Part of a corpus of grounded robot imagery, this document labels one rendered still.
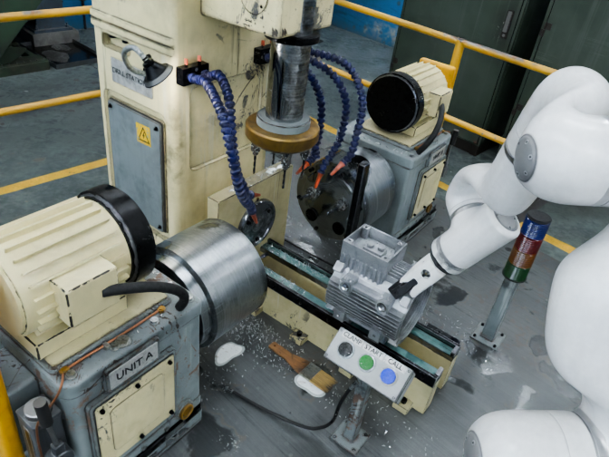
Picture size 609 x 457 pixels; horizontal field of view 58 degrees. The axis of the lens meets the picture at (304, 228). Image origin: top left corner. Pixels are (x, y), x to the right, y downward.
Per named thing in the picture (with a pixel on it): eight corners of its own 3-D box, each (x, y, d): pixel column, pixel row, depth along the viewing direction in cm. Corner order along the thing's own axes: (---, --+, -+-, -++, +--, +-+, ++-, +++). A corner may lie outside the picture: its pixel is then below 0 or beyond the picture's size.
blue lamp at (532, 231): (517, 233, 136) (522, 218, 133) (524, 223, 140) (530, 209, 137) (540, 243, 133) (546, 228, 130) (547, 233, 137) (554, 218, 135)
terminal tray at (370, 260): (337, 264, 132) (342, 240, 128) (360, 246, 139) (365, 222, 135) (380, 287, 127) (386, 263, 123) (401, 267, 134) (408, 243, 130)
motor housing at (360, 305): (319, 319, 137) (330, 260, 127) (358, 284, 151) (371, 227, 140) (388, 361, 129) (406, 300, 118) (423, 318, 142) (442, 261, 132)
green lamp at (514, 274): (499, 275, 143) (505, 261, 141) (507, 265, 147) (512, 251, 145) (521, 286, 141) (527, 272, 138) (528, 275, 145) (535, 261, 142)
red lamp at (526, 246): (510, 247, 138) (517, 233, 136) (518, 238, 142) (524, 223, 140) (534, 257, 136) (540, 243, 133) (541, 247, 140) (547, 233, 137)
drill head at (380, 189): (275, 230, 168) (282, 158, 154) (347, 185, 197) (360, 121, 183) (341, 267, 157) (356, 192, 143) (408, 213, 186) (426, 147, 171)
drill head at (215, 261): (83, 347, 122) (70, 259, 108) (204, 274, 147) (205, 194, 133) (159, 412, 111) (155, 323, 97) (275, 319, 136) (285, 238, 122)
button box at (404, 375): (328, 359, 116) (322, 354, 111) (345, 331, 117) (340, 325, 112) (398, 405, 108) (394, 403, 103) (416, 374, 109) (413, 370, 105)
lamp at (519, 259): (505, 261, 141) (510, 247, 138) (512, 251, 145) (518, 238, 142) (527, 272, 138) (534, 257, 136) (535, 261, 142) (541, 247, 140)
